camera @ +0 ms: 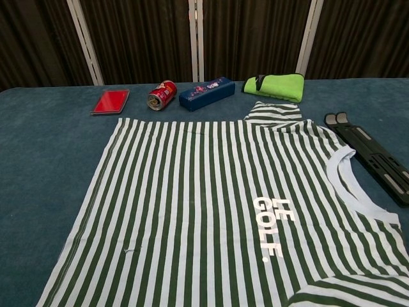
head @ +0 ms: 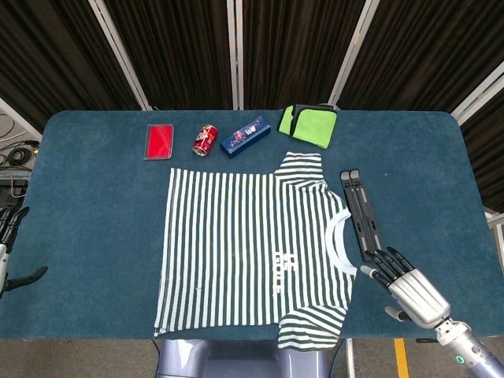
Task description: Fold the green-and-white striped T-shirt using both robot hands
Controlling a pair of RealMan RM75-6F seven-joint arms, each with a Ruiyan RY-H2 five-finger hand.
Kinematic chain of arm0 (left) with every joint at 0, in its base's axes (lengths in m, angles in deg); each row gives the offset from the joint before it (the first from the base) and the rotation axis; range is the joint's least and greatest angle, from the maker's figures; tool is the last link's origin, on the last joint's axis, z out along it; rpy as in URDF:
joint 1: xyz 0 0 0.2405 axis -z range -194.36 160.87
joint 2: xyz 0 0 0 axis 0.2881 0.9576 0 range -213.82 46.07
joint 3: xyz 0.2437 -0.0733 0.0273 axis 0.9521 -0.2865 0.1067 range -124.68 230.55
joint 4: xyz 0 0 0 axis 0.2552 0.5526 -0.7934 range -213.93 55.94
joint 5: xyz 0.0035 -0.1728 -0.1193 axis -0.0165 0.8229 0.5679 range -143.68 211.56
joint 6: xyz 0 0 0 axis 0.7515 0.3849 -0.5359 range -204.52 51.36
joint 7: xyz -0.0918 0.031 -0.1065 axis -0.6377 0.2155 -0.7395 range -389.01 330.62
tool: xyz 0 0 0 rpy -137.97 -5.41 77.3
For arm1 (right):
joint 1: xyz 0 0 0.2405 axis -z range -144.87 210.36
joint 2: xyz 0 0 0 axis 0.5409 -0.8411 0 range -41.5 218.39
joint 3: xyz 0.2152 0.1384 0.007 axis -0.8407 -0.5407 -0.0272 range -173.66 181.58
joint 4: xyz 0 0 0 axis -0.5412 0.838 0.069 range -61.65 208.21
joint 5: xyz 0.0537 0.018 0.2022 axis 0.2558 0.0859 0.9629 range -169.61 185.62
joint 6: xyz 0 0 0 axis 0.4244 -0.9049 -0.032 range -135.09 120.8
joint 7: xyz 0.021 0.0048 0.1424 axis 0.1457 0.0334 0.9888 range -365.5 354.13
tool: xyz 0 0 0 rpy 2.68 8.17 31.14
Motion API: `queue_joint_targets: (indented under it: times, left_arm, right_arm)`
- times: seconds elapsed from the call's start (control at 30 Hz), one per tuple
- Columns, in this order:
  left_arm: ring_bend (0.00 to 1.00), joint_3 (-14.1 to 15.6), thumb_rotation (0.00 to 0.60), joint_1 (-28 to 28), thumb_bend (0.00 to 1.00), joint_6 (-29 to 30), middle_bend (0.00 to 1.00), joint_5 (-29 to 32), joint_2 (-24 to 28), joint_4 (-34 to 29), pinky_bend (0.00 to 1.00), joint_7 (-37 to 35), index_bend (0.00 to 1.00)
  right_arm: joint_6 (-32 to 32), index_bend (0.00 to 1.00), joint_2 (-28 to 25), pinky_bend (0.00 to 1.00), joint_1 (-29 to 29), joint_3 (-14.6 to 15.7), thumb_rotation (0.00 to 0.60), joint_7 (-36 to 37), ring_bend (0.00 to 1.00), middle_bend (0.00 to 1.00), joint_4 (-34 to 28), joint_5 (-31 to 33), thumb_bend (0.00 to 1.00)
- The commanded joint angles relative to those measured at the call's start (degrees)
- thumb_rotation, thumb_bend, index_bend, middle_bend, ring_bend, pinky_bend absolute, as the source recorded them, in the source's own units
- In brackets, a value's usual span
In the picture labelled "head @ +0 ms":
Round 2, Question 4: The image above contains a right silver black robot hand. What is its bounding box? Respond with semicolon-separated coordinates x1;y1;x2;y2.
360;246;452;328

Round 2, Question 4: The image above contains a white metal frame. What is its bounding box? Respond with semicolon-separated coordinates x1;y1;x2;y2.
484;211;504;253

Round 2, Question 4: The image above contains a green folded cloth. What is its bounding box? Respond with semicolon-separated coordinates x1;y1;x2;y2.
278;103;339;150

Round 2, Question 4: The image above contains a blue rectangular box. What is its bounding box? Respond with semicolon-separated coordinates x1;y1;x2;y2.
219;115;273;159

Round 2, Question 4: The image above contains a green white striped shirt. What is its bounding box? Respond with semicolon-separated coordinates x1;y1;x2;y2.
152;151;358;350

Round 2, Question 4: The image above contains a grey robot torso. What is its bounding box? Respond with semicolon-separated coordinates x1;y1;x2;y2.
155;337;330;378

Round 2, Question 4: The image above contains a white partition post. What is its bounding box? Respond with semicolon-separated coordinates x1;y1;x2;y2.
88;0;153;111
451;72;504;127
226;0;244;110
327;0;381;109
0;96;43;143

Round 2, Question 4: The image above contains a dark brown curtain panel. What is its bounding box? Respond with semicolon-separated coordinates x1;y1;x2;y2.
338;0;504;115
460;98;504;213
104;0;237;111
0;0;139;131
242;0;369;111

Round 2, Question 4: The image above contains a red soda can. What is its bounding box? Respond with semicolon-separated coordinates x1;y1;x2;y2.
191;124;220;158

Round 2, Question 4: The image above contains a black folding laptop stand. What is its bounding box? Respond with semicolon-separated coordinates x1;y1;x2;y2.
339;168;385;263

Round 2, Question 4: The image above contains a black coiled floor cable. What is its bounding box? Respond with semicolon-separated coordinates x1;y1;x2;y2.
0;143;40;169

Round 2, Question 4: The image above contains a white table leg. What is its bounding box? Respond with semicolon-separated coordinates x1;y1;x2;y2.
344;337;356;378

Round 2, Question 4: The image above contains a red flat card case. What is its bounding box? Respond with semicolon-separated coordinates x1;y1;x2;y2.
143;123;175;161

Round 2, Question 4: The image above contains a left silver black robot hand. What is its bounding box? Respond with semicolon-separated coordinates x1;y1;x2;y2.
0;204;49;300

